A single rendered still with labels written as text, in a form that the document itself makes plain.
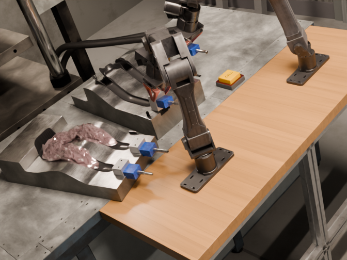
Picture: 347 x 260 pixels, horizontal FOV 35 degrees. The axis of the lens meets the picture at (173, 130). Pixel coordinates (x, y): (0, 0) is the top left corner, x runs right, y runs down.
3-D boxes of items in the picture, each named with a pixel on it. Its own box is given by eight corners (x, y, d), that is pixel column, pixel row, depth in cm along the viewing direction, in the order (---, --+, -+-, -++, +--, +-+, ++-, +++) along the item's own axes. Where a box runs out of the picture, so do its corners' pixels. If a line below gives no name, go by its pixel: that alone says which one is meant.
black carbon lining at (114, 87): (178, 90, 202) (172, 67, 197) (148, 114, 194) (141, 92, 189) (119, 71, 225) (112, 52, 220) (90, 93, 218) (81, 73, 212)
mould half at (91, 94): (205, 99, 205) (197, 69, 197) (158, 140, 192) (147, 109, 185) (121, 74, 238) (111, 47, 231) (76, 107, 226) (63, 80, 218)
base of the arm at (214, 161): (172, 168, 166) (189, 175, 161) (213, 129, 176) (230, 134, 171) (179, 187, 170) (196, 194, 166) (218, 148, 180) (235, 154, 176)
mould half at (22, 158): (159, 148, 189) (150, 123, 182) (122, 201, 172) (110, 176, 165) (50, 135, 214) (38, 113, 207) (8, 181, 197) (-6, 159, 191)
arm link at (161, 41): (139, 32, 173) (152, 46, 144) (166, 21, 173) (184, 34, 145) (152, 67, 177) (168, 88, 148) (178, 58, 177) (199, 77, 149)
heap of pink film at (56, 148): (121, 138, 189) (113, 120, 184) (94, 173, 177) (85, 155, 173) (64, 132, 202) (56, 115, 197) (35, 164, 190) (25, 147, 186)
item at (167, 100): (186, 107, 185) (182, 93, 182) (176, 114, 182) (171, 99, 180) (162, 104, 194) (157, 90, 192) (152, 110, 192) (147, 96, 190)
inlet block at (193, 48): (213, 54, 207) (209, 42, 204) (204, 62, 205) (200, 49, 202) (188, 50, 216) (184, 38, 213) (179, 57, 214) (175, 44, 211)
